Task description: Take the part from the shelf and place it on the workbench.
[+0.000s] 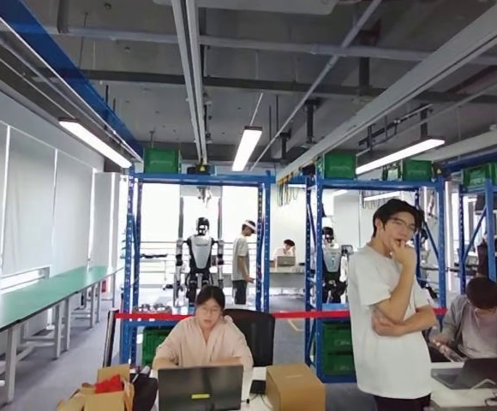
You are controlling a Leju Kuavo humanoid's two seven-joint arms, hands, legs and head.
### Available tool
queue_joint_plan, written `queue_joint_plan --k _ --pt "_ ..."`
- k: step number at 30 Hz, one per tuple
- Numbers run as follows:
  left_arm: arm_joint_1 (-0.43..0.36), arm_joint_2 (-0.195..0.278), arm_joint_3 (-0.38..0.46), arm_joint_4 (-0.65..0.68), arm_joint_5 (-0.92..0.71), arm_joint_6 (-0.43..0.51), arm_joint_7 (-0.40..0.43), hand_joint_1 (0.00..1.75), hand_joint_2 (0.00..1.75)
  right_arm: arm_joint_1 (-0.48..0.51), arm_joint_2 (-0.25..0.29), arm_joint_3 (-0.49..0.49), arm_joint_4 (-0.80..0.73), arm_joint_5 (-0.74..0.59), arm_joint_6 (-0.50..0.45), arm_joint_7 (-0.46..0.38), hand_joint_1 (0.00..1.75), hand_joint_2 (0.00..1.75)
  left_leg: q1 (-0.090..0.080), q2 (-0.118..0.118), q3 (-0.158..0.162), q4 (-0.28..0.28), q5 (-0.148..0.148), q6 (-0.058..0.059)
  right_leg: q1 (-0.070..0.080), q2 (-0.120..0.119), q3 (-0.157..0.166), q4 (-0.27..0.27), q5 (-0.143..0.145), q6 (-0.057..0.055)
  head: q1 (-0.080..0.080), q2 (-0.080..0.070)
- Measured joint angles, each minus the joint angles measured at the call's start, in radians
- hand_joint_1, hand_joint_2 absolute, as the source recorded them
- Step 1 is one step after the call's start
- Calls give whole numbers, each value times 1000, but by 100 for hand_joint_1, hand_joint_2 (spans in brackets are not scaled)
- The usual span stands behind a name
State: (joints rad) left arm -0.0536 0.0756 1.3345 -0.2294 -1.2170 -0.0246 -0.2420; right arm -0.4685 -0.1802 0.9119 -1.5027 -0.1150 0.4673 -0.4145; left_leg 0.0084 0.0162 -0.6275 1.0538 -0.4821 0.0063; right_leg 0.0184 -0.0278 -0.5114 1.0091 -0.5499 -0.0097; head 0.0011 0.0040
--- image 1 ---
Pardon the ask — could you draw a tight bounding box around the black bag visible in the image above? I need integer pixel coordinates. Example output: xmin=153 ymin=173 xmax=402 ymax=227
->
xmin=130 ymin=371 xmax=160 ymax=411

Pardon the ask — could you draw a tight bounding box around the silver black humanoid robot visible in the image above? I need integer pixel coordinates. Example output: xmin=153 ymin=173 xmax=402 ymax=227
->
xmin=174 ymin=216 xmax=227 ymax=306
xmin=320 ymin=226 xmax=349 ymax=306

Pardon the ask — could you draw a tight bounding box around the blue overhead beam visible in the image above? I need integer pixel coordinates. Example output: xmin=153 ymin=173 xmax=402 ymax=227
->
xmin=0 ymin=0 xmax=145 ymax=161

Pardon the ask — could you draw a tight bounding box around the red barrier belt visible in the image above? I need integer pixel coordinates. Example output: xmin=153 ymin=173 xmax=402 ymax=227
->
xmin=114 ymin=307 xmax=497 ymax=322

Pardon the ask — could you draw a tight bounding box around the dark open laptop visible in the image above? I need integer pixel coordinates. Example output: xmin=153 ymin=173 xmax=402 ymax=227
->
xmin=430 ymin=356 xmax=497 ymax=392
xmin=156 ymin=364 xmax=245 ymax=411

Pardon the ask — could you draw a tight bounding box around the white desk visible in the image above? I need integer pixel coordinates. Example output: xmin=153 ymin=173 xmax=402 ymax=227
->
xmin=270 ymin=265 xmax=307 ymax=290

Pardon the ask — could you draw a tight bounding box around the open cardboard box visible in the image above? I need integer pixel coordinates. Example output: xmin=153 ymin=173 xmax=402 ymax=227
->
xmin=57 ymin=363 xmax=136 ymax=411

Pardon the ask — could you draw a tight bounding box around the green topped long table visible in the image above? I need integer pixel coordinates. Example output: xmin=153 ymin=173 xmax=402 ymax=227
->
xmin=55 ymin=265 xmax=124 ymax=331
xmin=0 ymin=280 xmax=68 ymax=411

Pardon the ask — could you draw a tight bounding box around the blue steel shelf rack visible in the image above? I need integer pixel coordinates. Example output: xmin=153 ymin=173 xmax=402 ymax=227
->
xmin=119 ymin=169 xmax=276 ymax=366
xmin=458 ymin=179 xmax=497 ymax=297
xmin=303 ymin=174 xmax=447 ymax=385

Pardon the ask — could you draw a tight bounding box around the dark barrier post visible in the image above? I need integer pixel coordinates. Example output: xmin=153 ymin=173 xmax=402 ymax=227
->
xmin=102 ymin=308 xmax=120 ymax=368

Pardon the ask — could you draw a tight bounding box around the closed cardboard box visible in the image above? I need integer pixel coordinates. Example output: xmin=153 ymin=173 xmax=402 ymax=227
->
xmin=264 ymin=362 xmax=327 ymax=411

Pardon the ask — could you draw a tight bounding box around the long ceiling lamp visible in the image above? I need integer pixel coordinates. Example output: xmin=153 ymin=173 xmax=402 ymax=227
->
xmin=230 ymin=125 xmax=264 ymax=173
xmin=362 ymin=191 xmax=402 ymax=203
xmin=355 ymin=135 xmax=446 ymax=176
xmin=58 ymin=117 xmax=134 ymax=170

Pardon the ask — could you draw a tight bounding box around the yellow hanging cable bundle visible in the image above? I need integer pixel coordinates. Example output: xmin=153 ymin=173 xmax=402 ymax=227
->
xmin=276 ymin=182 xmax=301 ymax=209

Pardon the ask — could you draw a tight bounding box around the black high-back chair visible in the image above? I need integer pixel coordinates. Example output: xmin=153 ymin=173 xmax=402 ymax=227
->
xmin=223 ymin=308 xmax=276 ymax=369

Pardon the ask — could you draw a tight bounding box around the red cloth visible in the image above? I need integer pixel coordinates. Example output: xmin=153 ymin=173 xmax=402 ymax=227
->
xmin=95 ymin=373 xmax=125 ymax=396

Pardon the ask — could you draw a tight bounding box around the metal parts pile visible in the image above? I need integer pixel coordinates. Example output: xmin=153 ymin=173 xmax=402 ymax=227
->
xmin=138 ymin=303 xmax=173 ymax=316

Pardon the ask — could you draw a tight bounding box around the person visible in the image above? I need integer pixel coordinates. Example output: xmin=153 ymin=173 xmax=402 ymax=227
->
xmin=230 ymin=219 xmax=258 ymax=307
xmin=427 ymin=275 xmax=497 ymax=366
xmin=476 ymin=234 xmax=497 ymax=286
xmin=347 ymin=198 xmax=439 ymax=411
xmin=272 ymin=238 xmax=297 ymax=269
xmin=151 ymin=284 xmax=255 ymax=374

